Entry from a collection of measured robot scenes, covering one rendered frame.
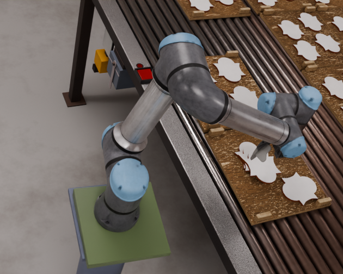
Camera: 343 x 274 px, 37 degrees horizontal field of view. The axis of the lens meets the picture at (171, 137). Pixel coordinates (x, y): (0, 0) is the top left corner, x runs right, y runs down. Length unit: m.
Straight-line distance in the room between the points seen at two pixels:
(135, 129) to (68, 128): 1.61
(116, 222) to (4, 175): 1.33
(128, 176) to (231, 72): 0.91
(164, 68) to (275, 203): 0.76
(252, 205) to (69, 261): 1.12
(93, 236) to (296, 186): 0.77
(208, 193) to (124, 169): 0.41
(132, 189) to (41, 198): 1.33
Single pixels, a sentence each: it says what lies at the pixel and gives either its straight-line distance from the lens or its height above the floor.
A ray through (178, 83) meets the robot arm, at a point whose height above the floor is 1.51.
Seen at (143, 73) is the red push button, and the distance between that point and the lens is 2.17.
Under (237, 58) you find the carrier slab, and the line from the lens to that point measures 2.39.
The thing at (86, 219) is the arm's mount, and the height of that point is 0.90.
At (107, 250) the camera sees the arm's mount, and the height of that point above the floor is 0.90.
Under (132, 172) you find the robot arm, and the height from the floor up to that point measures 1.13.
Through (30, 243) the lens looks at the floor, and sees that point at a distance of 2.69.
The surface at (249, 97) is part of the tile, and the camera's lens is 2.21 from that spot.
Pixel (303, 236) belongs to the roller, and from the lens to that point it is 1.91.
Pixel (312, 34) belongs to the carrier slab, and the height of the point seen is 0.94.
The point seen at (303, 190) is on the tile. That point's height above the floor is 0.95.
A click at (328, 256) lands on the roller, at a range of 1.91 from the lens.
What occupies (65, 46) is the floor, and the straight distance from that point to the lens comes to 3.65.
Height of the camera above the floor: 2.36
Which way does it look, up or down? 47 degrees down
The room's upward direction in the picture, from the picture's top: 20 degrees clockwise
